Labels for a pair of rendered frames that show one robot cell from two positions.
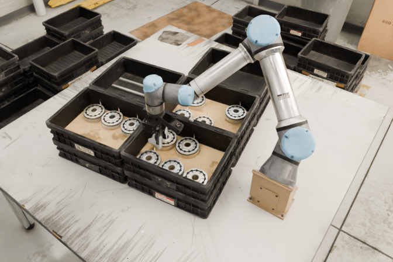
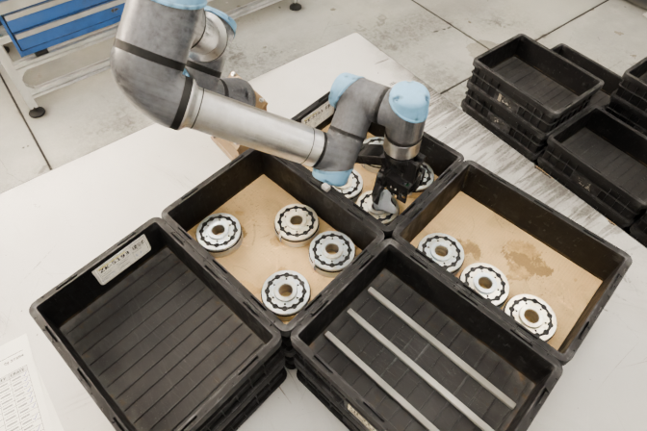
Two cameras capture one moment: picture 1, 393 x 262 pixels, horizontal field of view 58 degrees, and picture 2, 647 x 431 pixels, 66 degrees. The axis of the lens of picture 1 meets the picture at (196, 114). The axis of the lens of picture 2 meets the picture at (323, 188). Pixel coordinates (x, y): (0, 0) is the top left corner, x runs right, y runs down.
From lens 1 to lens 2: 1.84 m
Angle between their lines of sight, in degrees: 85
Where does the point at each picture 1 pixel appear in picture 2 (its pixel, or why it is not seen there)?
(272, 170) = (244, 85)
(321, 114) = (24, 266)
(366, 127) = not seen: outside the picture
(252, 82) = (112, 333)
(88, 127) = (535, 289)
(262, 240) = (281, 110)
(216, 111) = (251, 260)
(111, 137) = (481, 251)
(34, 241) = not seen: hidden behind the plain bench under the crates
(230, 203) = not seen: hidden behind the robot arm
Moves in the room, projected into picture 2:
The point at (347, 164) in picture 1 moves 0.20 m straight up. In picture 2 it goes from (92, 164) to (64, 114)
